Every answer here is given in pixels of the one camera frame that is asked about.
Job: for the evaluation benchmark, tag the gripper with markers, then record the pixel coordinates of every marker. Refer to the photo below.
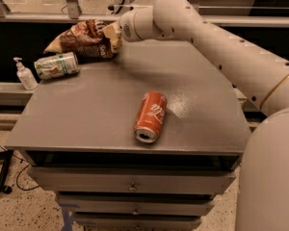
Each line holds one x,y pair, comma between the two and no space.
127,27

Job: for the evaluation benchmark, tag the brown chip bag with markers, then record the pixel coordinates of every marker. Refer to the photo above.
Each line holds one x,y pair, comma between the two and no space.
85,39

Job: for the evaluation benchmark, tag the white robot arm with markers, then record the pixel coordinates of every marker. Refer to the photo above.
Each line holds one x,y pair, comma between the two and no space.
261,76

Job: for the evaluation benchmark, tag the green white 7up can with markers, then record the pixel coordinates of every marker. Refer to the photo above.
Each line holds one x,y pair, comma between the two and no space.
57,66

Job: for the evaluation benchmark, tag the red coca-cola can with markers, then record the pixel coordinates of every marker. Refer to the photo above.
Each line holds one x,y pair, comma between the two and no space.
151,116

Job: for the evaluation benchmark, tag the white pump sanitizer bottle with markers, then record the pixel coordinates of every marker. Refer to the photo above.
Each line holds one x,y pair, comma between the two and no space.
25,75

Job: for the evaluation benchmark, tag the grey drawer cabinet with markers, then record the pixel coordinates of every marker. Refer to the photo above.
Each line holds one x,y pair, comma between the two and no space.
77,134

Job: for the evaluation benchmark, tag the black stand leg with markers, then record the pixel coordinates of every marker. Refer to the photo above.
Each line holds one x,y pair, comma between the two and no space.
5,159

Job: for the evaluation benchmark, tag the metal window rail frame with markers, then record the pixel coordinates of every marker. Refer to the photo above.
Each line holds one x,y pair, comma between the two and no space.
227,13

